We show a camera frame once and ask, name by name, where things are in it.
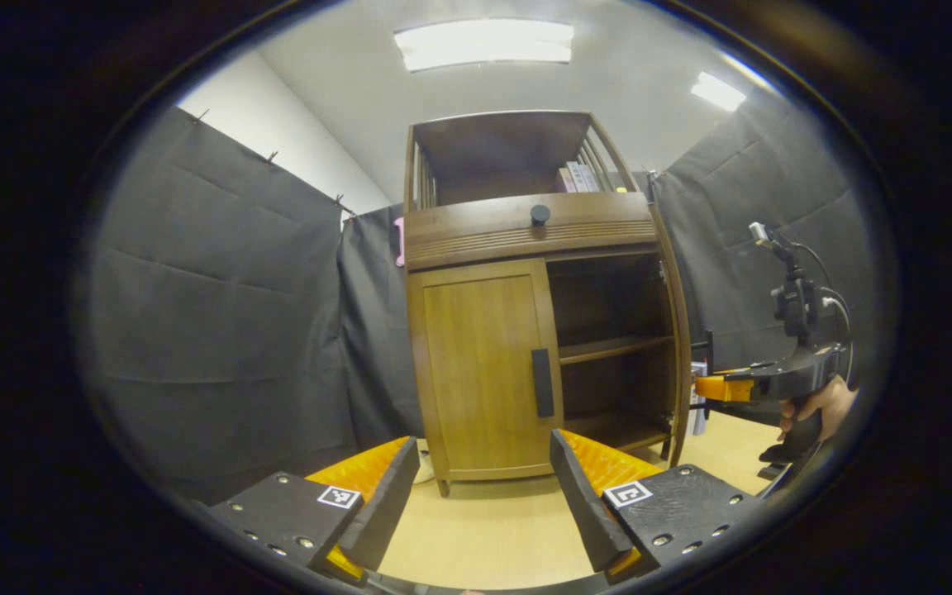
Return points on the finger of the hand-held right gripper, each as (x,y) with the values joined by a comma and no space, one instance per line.
(724,389)

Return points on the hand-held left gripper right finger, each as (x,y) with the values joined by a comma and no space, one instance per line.
(583,504)

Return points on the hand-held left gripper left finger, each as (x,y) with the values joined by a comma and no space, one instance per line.
(385,504)

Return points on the wooden shoe cabinet door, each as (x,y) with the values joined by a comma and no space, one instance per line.
(480,372)

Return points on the wooden double-door shoe cabinet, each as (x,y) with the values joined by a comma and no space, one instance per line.
(492,149)

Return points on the wooden inner cabinet shelf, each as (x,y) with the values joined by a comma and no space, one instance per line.
(608,348)

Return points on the pale yellow toy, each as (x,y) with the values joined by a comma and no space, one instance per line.
(424,468)

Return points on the grey small book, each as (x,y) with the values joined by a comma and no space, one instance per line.
(591,177)

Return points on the black backdrop cloth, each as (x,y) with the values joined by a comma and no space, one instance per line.
(220,314)

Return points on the white small book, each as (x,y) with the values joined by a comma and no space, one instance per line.
(578,177)

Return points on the beige small book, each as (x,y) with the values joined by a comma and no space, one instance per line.
(564,180)

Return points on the wooden drawer with black knob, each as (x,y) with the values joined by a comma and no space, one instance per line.
(476,231)

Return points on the small ceiling light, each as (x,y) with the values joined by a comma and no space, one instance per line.
(717,91)

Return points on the large ceiling light panel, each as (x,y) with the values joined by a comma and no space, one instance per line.
(484,43)

